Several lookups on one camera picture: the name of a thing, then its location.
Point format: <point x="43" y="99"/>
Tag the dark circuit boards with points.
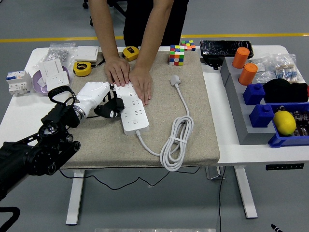
<point x="301" y="120"/>

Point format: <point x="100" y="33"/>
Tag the person's right forearm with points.
<point x="103" y="29"/>

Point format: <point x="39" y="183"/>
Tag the black office chair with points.
<point x="91" y="23"/>

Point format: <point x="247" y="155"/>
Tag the grey stepped block holder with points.
<point x="241" y="116"/>

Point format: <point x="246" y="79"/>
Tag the white switch panel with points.
<point x="51" y="68"/>

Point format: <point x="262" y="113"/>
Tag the grey under-table bracket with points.
<point x="212" y="173"/>

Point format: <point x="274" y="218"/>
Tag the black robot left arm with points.
<point x="48" y="149"/>

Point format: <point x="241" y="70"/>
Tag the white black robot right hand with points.
<point x="275" y="228"/>

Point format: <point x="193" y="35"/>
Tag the blue plastic bin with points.
<point x="285" y="141"/>

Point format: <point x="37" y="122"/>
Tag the blue plastic block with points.
<point x="262" y="116"/>
<point x="253" y="94"/>

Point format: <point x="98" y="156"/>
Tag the black table control panel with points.
<point x="285" y="166"/>

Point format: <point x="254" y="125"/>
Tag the black plastic-wrapped tray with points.
<point x="224" y="48"/>

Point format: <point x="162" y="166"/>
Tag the clear bag of small parts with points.
<point x="262" y="71"/>

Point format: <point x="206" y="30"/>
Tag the black power adapter plug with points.
<point x="118" y="104"/>

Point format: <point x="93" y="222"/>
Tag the black cloth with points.
<point x="286" y="90"/>

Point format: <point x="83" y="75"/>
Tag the grey-white three-pin plug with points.
<point x="174" y="79"/>

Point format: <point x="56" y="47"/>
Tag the person's right hand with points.
<point x="118" y="71"/>

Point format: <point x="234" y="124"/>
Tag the purple bowl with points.
<point x="38" y="87"/>

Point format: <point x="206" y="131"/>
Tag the white circuit breaker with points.
<point x="18" y="83"/>

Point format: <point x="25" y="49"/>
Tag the person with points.
<point x="149" y="21"/>

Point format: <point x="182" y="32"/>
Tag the white wall switch plate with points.
<point x="86" y="53"/>

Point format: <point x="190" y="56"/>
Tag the small colourful puzzle cube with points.
<point x="189" y="45"/>

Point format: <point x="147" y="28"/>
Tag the white socket panel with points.
<point x="58" y="81"/>

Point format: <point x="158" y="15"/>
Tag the clear bag of screws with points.
<point x="59" y="52"/>

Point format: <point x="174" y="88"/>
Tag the beige fabric mat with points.
<point x="157" y="116"/>

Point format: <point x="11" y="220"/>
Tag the yellow lemon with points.
<point x="285" y="123"/>

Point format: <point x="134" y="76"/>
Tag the clear bag of resistors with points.
<point x="288" y="70"/>

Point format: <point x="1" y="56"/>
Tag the white power strip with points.
<point x="135" y="120"/>

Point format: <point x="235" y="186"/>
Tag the person's left hand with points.
<point x="142" y="82"/>

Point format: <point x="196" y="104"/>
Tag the white table leg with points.
<point x="246" y="193"/>
<point x="74" y="200"/>

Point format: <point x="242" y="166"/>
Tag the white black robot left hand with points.
<point x="93" y="95"/>

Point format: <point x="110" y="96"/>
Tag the large colourful puzzle cube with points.
<point x="177" y="55"/>

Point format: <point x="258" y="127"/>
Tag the person's left forearm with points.
<point x="154" y="31"/>

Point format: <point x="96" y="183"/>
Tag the yellow black tape measure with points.
<point x="82" y="68"/>

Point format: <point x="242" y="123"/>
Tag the orange cylinder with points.
<point x="248" y="75"/>
<point x="240" y="58"/>

